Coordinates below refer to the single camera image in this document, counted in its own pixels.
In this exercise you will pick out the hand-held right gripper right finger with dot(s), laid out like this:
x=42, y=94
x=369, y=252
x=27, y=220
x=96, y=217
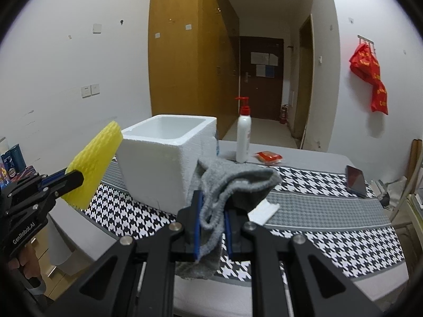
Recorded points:
x=236, y=237

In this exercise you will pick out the houndstooth tablecloth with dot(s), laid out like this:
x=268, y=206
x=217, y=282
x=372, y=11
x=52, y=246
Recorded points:
x=314, y=204

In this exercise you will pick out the blue toiletry bottle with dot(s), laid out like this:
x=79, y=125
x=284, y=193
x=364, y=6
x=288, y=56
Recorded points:
x=16, y=158

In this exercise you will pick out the person's left hand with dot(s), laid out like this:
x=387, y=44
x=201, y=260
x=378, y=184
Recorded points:
x=29, y=264

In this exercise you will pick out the double wall socket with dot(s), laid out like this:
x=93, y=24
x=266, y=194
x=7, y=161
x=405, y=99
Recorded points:
x=90, y=90

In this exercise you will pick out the blue spray bottle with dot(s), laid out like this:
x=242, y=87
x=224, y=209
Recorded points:
x=217, y=145

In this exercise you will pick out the white foam box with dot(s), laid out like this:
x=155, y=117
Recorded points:
x=158, y=165

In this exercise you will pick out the wooden boards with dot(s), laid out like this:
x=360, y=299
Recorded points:
x=417, y=158

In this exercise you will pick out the wooden side doorway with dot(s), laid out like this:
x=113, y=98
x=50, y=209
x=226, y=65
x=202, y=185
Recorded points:
x=304, y=89

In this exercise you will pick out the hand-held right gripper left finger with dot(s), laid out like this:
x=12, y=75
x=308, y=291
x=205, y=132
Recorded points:
x=197, y=228

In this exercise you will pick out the wooden wardrobe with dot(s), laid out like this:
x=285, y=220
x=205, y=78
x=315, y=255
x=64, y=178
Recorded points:
x=185, y=72

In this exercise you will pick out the metal wall hook rack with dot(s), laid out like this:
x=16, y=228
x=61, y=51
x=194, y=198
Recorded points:
x=366, y=38

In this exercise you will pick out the blue paper door notice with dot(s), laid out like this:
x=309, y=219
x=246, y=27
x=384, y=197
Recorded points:
x=265, y=71

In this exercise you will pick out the white wall plate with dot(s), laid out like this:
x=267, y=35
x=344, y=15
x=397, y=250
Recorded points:
x=96, y=28

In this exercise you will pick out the red snack packet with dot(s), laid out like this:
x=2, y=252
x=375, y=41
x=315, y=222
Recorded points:
x=268, y=157

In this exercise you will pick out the red plastic bags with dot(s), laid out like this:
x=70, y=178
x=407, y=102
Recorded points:
x=368, y=69

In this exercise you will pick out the white paper door notice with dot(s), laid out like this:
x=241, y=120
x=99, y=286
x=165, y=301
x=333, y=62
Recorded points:
x=264, y=58

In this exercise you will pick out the colourful printed box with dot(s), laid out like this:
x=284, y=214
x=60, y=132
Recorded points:
x=19, y=175

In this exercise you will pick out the red fire extinguisher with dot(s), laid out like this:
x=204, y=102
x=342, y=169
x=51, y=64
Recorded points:
x=284, y=115

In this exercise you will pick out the dark brown door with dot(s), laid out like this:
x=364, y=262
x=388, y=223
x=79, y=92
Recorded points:
x=261, y=102

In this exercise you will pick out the black smartphone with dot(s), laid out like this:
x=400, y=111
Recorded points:
x=356, y=181

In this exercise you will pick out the yellow sponge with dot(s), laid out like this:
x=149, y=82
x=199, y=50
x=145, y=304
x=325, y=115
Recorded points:
x=92, y=158

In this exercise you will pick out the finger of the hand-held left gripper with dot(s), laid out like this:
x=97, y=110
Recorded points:
x=71, y=181
x=54, y=175

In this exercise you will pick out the white plastic bag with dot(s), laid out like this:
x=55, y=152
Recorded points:
x=398, y=188

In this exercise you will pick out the grey sock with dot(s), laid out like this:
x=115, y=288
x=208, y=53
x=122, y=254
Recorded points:
x=231, y=178

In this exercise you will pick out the white lotion pump bottle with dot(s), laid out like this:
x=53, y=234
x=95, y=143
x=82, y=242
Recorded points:
x=243, y=138

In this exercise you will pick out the white foam sheets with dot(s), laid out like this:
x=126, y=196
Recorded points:
x=261, y=214

